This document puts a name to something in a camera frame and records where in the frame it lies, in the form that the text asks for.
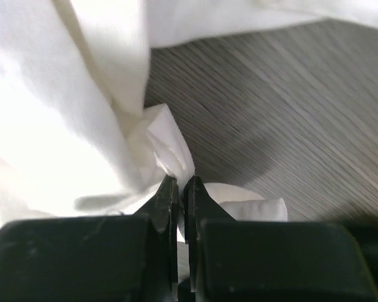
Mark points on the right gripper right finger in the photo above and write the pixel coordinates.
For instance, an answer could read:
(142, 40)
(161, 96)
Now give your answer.
(232, 260)

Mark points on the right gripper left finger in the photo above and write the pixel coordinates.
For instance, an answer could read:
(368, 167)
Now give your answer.
(94, 258)

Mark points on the white t shirt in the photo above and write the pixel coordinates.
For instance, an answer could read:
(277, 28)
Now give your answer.
(75, 136)

